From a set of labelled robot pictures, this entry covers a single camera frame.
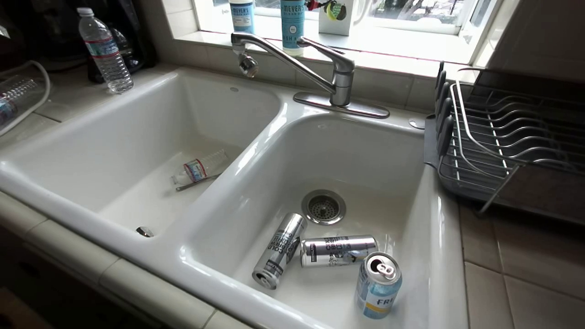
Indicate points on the blue label dish soap bottle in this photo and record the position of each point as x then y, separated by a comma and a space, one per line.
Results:
293, 20

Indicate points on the small crushed plastic bottle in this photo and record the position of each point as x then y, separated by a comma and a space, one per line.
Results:
195, 170

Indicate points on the upright clear water bottle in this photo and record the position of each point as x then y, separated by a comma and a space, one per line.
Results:
107, 56

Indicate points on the white framed window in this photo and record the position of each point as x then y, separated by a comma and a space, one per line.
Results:
482, 23

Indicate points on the metal sink drain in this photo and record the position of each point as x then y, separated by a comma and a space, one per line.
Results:
323, 206

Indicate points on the silver drink can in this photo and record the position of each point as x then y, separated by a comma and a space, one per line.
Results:
281, 248
339, 250

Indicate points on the chrome sink faucet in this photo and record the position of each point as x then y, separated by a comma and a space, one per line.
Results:
341, 75

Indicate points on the light blue drink can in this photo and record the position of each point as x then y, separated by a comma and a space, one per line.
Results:
378, 285

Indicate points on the white carton with green print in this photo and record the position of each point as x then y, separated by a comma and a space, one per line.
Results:
335, 20

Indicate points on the white double basin sink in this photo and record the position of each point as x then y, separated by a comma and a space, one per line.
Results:
122, 139

